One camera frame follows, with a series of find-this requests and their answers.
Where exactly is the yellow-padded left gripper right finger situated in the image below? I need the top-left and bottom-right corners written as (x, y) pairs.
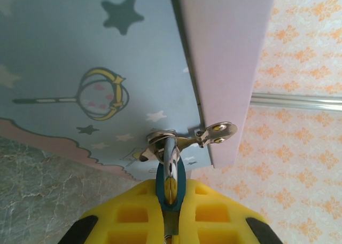
top-left (173, 178), bottom-right (284, 244)

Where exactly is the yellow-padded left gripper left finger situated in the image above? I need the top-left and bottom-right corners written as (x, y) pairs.
top-left (60, 178), bottom-right (165, 244)

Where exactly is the blue cartoon tin box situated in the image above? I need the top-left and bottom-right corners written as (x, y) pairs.
top-left (0, 0), bottom-right (277, 182)

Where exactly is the aluminium corner post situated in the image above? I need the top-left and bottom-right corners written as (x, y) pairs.
top-left (250, 92), bottom-right (342, 111)

